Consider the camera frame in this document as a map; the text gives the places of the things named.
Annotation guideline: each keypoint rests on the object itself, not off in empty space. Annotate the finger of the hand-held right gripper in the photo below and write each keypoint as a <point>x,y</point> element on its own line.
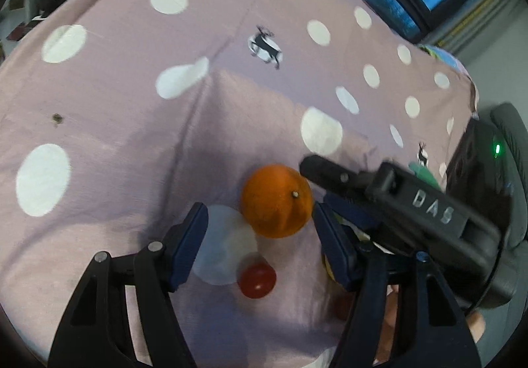
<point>354,219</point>
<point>330,174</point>

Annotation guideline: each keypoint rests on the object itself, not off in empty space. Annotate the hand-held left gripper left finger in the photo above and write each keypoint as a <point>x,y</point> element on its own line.
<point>190,246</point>

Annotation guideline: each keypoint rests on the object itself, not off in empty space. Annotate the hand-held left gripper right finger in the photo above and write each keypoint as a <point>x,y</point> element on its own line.
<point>335,250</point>

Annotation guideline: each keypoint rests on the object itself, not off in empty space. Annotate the yellow lemon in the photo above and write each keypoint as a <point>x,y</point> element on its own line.
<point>330,269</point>

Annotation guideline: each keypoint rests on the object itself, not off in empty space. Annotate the green bowl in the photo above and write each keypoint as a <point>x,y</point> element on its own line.
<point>425,176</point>

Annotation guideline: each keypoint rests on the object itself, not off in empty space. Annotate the orange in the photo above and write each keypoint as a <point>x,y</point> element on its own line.
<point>276,201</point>

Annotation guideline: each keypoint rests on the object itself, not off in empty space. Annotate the red tomato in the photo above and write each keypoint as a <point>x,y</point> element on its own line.
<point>256,280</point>

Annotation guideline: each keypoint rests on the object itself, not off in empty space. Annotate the person's right hand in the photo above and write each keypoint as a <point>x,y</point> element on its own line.
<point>476,326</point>

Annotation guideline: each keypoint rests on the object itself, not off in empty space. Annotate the pink polka dot blanket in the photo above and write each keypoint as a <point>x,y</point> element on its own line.
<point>123,104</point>

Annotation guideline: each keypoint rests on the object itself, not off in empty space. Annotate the pastel cloth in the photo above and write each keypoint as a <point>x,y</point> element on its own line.
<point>443,57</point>

